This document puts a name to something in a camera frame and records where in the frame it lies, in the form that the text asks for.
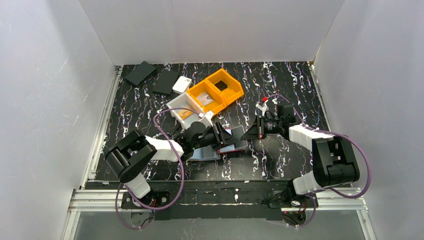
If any red leather card holder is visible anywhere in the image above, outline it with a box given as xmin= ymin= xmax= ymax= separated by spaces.
xmin=217 ymin=140 xmax=248 ymax=154

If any grey credit card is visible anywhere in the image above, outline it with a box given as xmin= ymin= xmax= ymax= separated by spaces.
xmin=231 ymin=125 xmax=248 ymax=149

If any grey card holder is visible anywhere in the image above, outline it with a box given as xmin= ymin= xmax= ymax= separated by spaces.
xmin=188 ymin=146 xmax=221 ymax=161

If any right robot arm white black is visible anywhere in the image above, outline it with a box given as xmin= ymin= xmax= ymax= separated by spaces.
xmin=241 ymin=104 xmax=360 ymax=198

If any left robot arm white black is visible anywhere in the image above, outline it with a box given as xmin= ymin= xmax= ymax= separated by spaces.
xmin=104 ymin=121 xmax=239 ymax=199

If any orange card in bin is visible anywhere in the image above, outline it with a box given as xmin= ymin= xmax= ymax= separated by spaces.
xmin=177 ymin=109 xmax=193 ymax=120

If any id card in bin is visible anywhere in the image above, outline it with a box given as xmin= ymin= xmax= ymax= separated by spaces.
xmin=196 ymin=92 xmax=214 ymax=107

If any black card in bin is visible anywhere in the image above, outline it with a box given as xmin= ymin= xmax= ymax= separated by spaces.
xmin=214 ymin=80 xmax=228 ymax=92

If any white plastic bin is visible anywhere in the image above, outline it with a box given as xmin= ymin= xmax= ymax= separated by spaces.
xmin=166 ymin=92 xmax=213 ymax=130

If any orange bin middle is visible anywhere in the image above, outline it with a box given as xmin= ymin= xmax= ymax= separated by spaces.
xmin=187 ymin=79 xmax=228 ymax=115

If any orange bin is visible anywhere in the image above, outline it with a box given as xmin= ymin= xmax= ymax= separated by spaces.
xmin=206 ymin=69 xmax=245 ymax=106
xmin=187 ymin=79 xmax=228 ymax=115

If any orange bin right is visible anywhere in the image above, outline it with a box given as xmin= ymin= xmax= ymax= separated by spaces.
xmin=206 ymin=69 xmax=245 ymax=106

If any white small box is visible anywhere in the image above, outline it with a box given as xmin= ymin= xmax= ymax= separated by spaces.
xmin=172 ymin=76 xmax=193 ymax=94

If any black flat box right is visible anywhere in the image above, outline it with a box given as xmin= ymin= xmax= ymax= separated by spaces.
xmin=152 ymin=70 xmax=180 ymax=97

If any black flat box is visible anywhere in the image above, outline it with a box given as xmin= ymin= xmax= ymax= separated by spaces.
xmin=124 ymin=61 xmax=157 ymax=87
xmin=152 ymin=70 xmax=180 ymax=97

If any black flat box left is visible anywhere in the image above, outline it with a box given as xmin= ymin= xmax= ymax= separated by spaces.
xmin=124 ymin=61 xmax=157 ymax=87

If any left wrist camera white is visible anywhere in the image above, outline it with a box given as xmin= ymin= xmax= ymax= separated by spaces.
xmin=198 ymin=110 xmax=214 ymax=127

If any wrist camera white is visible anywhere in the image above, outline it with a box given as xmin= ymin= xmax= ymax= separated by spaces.
xmin=255 ymin=97 xmax=269 ymax=117
xmin=198 ymin=110 xmax=214 ymax=127

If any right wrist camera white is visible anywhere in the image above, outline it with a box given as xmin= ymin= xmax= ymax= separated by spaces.
xmin=255 ymin=97 xmax=269 ymax=117

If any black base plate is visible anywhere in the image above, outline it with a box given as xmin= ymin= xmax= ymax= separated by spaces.
xmin=120 ymin=180 xmax=318 ymax=221

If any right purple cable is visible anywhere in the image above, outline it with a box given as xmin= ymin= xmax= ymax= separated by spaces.
xmin=266 ymin=94 xmax=373 ymax=228

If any aluminium rail frame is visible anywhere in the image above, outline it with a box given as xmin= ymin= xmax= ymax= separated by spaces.
xmin=62 ymin=66 xmax=376 ymax=240

